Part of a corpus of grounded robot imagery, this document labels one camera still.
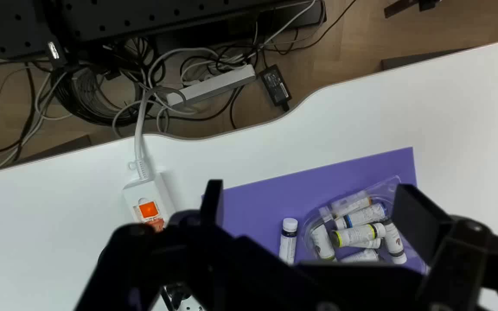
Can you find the white bottle outside container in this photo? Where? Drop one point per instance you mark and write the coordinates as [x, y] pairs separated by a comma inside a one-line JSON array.
[[288, 241]]

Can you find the clear plastic container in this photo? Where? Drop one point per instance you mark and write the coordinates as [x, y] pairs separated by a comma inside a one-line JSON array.
[[318, 234]]

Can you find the white bottle blue band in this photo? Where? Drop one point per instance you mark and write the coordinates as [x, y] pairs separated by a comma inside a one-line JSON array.
[[364, 217]]

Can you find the white power strip on table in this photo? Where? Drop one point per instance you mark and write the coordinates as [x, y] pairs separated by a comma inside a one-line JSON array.
[[150, 201]]

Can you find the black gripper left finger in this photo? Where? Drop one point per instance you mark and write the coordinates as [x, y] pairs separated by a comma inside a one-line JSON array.
[[212, 208]]

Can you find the black power adapter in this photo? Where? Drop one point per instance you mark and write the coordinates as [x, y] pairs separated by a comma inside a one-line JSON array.
[[276, 87]]

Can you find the white power strip on floor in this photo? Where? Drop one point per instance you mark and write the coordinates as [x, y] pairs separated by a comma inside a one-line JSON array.
[[214, 86]]

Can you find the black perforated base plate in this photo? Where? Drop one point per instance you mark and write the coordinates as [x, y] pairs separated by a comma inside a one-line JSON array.
[[55, 27]]

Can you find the purple paper mat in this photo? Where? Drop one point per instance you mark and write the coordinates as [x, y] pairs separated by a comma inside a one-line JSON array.
[[257, 210]]

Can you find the white bottle yellow band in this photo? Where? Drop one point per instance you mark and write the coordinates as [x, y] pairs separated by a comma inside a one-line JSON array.
[[359, 234]]

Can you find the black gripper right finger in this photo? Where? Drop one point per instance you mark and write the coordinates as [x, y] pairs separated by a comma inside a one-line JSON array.
[[420, 220]]

